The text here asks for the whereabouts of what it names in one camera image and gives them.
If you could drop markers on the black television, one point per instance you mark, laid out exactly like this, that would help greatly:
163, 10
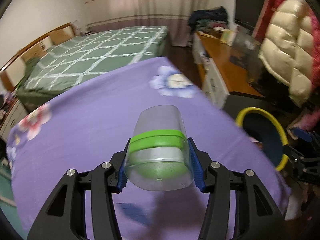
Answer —
247, 13

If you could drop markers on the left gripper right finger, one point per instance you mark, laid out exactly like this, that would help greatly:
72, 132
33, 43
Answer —
212, 178

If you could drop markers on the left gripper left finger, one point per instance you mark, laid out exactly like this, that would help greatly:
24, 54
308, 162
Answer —
106, 179

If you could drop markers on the pink dotted jacket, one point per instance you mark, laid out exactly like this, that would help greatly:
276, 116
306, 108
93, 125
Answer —
315, 73

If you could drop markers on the pile of clothes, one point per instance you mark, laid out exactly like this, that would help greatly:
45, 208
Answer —
218, 15

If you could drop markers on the green plaid bed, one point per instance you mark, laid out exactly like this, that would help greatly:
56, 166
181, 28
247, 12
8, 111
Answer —
84, 57

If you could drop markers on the yellow rim trash bin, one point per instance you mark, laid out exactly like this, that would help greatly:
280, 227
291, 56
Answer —
266, 132

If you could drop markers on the cream puffer jacket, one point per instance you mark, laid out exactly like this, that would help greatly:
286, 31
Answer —
286, 51

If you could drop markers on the pink white curtain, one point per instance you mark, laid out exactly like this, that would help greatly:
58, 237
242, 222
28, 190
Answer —
102, 15

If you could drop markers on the wooden desk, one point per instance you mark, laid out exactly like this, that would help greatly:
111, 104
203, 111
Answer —
222, 81

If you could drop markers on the purple floral tablecloth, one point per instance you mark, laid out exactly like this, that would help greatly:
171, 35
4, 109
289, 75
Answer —
87, 124

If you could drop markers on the white nightstand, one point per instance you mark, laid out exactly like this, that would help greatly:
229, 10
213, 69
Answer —
15, 114

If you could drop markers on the wooden headboard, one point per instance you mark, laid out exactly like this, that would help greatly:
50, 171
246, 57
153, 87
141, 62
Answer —
13, 71

